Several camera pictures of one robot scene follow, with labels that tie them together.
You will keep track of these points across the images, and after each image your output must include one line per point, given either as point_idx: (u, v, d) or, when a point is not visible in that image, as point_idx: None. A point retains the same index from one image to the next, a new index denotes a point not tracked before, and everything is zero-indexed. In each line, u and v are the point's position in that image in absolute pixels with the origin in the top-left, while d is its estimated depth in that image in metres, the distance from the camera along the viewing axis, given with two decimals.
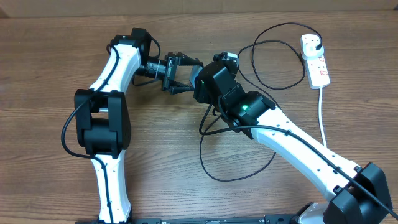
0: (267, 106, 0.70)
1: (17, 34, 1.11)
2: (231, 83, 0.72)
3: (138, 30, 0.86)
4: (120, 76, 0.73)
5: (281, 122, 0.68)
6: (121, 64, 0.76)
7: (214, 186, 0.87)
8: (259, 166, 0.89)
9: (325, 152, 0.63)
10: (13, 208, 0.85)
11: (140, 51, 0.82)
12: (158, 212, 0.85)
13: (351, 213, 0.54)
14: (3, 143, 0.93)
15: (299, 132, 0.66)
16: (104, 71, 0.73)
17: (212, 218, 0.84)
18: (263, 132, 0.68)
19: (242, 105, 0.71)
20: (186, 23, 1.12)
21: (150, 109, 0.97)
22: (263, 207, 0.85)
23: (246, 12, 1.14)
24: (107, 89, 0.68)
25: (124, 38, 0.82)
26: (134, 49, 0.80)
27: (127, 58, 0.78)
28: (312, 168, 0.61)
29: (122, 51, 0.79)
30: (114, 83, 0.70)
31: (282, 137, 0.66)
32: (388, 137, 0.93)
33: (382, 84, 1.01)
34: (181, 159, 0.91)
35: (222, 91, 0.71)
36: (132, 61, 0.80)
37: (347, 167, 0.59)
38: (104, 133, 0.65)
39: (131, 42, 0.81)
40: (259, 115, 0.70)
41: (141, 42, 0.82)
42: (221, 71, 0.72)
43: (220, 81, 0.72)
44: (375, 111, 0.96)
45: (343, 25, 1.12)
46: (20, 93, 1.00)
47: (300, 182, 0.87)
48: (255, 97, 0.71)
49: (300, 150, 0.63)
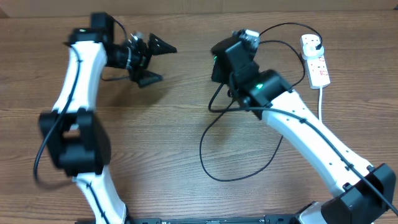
0: (282, 88, 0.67)
1: (17, 33, 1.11)
2: (245, 59, 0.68)
3: (98, 16, 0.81)
4: (86, 84, 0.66)
5: (296, 107, 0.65)
6: (84, 69, 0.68)
7: (214, 186, 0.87)
8: (260, 166, 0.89)
9: (338, 145, 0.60)
10: (13, 208, 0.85)
11: (104, 43, 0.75)
12: (158, 212, 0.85)
13: (356, 210, 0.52)
14: (4, 143, 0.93)
15: (314, 121, 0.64)
16: (68, 81, 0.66)
17: (212, 218, 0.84)
18: (277, 117, 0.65)
19: (256, 83, 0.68)
20: (186, 23, 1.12)
21: (151, 109, 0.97)
22: (263, 207, 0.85)
23: (246, 12, 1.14)
24: (73, 107, 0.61)
25: (83, 33, 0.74)
26: (96, 45, 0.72)
27: (91, 58, 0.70)
28: (323, 161, 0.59)
29: (82, 50, 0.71)
30: (81, 96, 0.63)
31: (296, 124, 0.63)
32: (388, 137, 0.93)
33: (382, 84, 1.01)
34: (181, 159, 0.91)
35: (234, 67, 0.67)
36: (97, 60, 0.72)
37: (360, 165, 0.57)
38: (79, 155, 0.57)
39: (91, 36, 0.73)
40: (273, 96, 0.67)
41: (103, 33, 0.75)
42: (236, 45, 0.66)
43: (234, 55, 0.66)
44: (374, 111, 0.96)
45: (343, 24, 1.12)
46: (20, 93, 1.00)
47: (300, 182, 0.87)
48: (270, 75, 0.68)
49: (315, 140, 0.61)
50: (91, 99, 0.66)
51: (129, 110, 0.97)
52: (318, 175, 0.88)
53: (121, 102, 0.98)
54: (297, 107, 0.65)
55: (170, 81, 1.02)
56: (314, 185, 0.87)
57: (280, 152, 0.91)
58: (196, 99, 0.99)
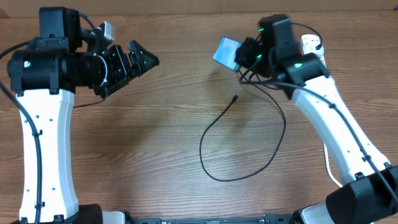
0: (320, 73, 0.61)
1: (17, 34, 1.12)
2: (290, 37, 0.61)
3: (51, 15, 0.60)
4: (54, 166, 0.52)
5: (329, 93, 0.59)
6: (46, 144, 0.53)
7: (214, 186, 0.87)
8: (260, 166, 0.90)
9: (362, 135, 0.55)
10: (13, 208, 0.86)
11: (63, 76, 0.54)
12: (158, 212, 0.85)
13: (363, 201, 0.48)
14: (4, 143, 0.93)
15: (344, 109, 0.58)
16: (29, 165, 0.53)
17: (212, 218, 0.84)
18: (306, 97, 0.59)
19: (295, 61, 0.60)
20: (186, 23, 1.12)
21: (150, 109, 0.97)
22: (263, 207, 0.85)
23: (246, 13, 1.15)
24: (46, 215, 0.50)
25: (30, 68, 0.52)
26: (55, 96, 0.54)
27: (54, 124, 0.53)
28: (341, 147, 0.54)
29: (37, 111, 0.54)
30: (51, 190, 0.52)
31: (324, 109, 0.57)
32: (388, 137, 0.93)
33: (382, 84, 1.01)
34: (181, 159, 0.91)
35: (277, 41, 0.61)
36: (62, 117, 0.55)
37: (377, 159, 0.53)
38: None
39: (45, 71, 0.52)
40: (308, 78, 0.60)
41: (59, 59, 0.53)
42: (284, 20, 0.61)
43: (281, 29, 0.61)
44: (374, 111, 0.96)
45: (343, 24, 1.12)
46: None
47: (300, 182, 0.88)
48: (312, 58, 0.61)
49: (339, 128, 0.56)
50: (66, 177, 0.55)
51: (129, 110, 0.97)
52: (317, 175, 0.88)
53: (120, 102, 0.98)
54: (329, 93, 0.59)
55: (170, 81, 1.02)
56: (314, 185, 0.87)
57: (280, 152, 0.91)
58: (196, 99, 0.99)
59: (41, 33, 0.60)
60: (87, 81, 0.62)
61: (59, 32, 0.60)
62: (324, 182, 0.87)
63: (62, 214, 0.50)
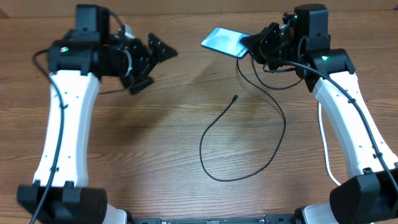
0: (346, 68, 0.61)
1: (17, 34, 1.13)
2: (323, 29, 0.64)
3: (86, 12, 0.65)
4: (74, 137, 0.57)
5: (351, 89, 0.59)
6: (70, 117, 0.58)
7: (214, 186, 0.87)
8: (259, 166, 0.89)
9: (376, 133, 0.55)
10: (14, 208, 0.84)
11: (93, 63, 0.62)
12: (158, 212, 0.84)
13: (369, 197, 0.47)
14: (4, 143, 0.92)
15: (363, 106, 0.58)
16: (51, 136, 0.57)
17: (212, 218, 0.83)
18: (328, 89, 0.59)
19: (321, 54, 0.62)
20: (186, 23, 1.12)
21: (150, 110, 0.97)
22: (263, 207, 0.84)
23: (245, 12, 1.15)
24: (58, 181, 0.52)
25: (66, 53, 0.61)
26: (84, 78, 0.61)
27: (79, 101, 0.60)
28: (354, 140, 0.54)
29: (67, 88, 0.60)
30: (67, 158, 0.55)
31: (342, 102, 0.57)
32: (388, 137, 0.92)
33: (382, 84, 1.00)
34: (181, 159, 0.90)
35: (310, 30, 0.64)
36: (86, 96, 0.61)
37: (388, 158, 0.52)
38: (68, 218, 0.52)
39: (78, 56, 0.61)
40: (334, 71, 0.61)
41: (93, 50, 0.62)
42: (322, 11, 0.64)
43: (316, 20, 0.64)
44: (374, 111, 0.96)
45: (343, 24, 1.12)
46: (20, 93, 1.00)
47: (300, 182, 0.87)
48: (341, 53, 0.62)
49: (354, 122, 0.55)
50: (82, 153, 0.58)
51: (129, 110, 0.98)
52: (317, 175, 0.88)
53: (121, 102, 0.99)
54: (352, 88, 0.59)
55: (169, 81, 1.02)
56: (314, 185, 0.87)
57: (280, 152, 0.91)
58: (196, 99, 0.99)
59: (76, 25, 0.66)
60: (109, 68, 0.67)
61: (91, 26, 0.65)
62: (324, 182, 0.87)
63: (73, 181, 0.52)
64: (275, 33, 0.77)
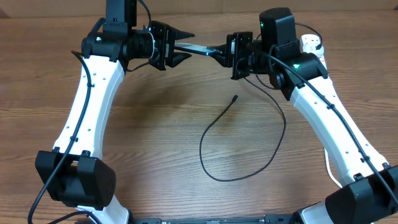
0: (318, 72, 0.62)
1: (17, 34, 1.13)
2: (291, 35, 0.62)
3: (117, 4, 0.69)
4: (96, 114, 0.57)
5: (328, 94, 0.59)
6: (96, 94, 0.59)
7: (214, 186, 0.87)
8: (260, 166, 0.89)
9: (359, 136, 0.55)
10: (13, 208, 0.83)
11: (122, 55, 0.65)
12: (158, 212, 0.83)
13: (364, 203, 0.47)
14: (3, 143, 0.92)
15: (342, 111, 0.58)
16: (76, 109, 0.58)
17: (212, 218, 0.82)
18: (305, 98, 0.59)
19: (292, 63, 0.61)
20: (186, 23, 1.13)
21: (151, 110, 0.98)
22: (263, 207, 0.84)
23: (245, 13, 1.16)
24: (76, 150, 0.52)
25: (99, 42, 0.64)
26: (112, 63, 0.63)
27: (106, 82, 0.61)
28: (340, 147, 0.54)
29: (95, 70, 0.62)
30: (87, 130, 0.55)
31: (323, 109, 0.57)
32: (388, 137, 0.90)
33: (382, 84, 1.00)
34: (181, 159, 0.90)
35: (278, 40, 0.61)
36: (112, 79, 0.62)
37: (375, 160, 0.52)
38: (79, 193, 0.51)
39: (107, 46, 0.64)
40: (309, 78, 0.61)
41: (123, 43, 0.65)
42: (286, 17, 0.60)
43: (282, 28, 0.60)
44: (374, 111, 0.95)
45: (342, 24, 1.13)
46: (20, 93, 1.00)
47: (300, 182, 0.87)
48: (310, 58, 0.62)
49: (337, 129, 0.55)
50: (101, 130, 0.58)
51: (129, 110, 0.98)
52: (317, 175, 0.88)
53: (122, 102, 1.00)
54: (328, 93, 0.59)
55: (170, 81, 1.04)
56: (314, 185, 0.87)
57: (280, 152, 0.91)
58: (196, 99, 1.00)
59: (106, 15, 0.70)
60: (138, 52, 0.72)
61: (121, 17, 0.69)
62: (325, 182, 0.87)
63: (90, 152, 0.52)
64: (248, 39, 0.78)
